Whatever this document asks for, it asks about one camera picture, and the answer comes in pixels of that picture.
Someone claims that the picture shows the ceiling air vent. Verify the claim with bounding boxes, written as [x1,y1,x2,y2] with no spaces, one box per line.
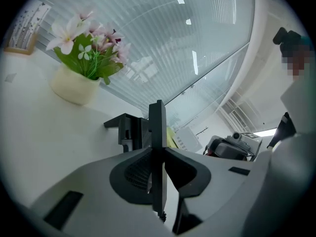
[221,100,249,131]

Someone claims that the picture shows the black desk telephone base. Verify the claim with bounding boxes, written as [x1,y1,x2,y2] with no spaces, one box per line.
[103,112,152,153]

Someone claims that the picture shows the round table with green cloth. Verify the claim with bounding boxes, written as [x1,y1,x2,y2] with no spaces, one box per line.
[166,126,178,148]

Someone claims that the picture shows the white microwave oven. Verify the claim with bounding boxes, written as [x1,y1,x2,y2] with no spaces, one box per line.
[172,126,203,153]

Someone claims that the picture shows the black head-worn camera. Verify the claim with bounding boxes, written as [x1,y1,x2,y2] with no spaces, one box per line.
[272,27,310,54]

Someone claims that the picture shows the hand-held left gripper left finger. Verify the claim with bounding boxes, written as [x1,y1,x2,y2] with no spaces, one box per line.
[32,146,174,237]

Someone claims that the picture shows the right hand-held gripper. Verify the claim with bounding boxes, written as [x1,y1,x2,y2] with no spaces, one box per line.
[203,131,263,162]

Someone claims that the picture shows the person's black clothing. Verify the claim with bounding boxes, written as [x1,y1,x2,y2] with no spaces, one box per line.
[266,111,297,150]

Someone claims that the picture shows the black telephone handset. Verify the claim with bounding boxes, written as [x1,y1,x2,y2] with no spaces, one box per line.
[147,99,169,219]

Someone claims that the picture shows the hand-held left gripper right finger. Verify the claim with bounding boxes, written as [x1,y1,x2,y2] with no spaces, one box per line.
[163,146,255,236]

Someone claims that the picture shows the wooden card holder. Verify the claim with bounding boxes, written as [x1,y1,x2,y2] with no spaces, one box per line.
[3,1,53,56]

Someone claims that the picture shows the pink flowers in cream pot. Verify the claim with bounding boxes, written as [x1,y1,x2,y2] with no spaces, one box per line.
[45,6,132,106]

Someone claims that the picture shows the white rectangular table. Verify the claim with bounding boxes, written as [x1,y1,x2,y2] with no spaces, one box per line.
[0,47,150,208]

